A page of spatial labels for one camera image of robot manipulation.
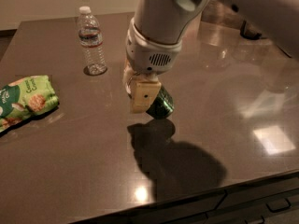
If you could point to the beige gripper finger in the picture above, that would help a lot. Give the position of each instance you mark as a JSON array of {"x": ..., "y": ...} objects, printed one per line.
[
  {"x": 128, "y": 79},
  {"x": 144, "y": 90}
]

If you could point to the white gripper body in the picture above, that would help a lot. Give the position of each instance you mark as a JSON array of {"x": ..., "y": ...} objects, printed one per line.
[{"x": 146, "y": 58}]

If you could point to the green soda can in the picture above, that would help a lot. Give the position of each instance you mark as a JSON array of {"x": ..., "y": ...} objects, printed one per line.
[{"x": 163, "y": 105}]

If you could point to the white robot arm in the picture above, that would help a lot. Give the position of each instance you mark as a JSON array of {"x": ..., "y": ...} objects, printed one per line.
[{"x": 154, "y": 38}]

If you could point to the clear plastic water bottle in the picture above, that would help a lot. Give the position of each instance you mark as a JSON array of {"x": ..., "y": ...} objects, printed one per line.
[{"x": 91, "y": 40}]

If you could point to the green snack bag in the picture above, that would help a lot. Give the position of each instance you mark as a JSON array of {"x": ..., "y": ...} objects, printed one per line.
[{"x": 26, "y": 98}]

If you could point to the black mesh cup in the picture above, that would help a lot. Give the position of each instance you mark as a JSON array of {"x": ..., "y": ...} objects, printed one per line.
[{"x": 246, "y": 31}]

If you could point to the black drawer handle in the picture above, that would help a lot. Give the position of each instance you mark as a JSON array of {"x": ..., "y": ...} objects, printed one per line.
[{"x": 280, "y": 205}]

